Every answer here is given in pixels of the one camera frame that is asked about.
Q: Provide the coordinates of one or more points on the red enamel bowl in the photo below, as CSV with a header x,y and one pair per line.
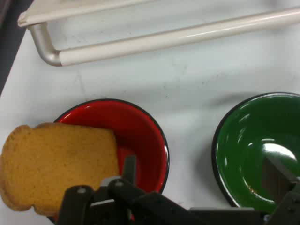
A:
x,y
138,140

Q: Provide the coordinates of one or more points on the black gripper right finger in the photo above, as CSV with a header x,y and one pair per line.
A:
x,y
281,178

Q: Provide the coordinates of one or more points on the green enamel bowl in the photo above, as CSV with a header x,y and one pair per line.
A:
x,y
253,150

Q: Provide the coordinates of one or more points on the toast bread slice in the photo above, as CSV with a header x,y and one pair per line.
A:
x,y
56,167

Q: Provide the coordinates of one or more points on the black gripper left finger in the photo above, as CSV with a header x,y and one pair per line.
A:
x,y
122,199

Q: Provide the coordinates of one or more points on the beige metal tube rack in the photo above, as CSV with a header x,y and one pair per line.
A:
x,y
150,39

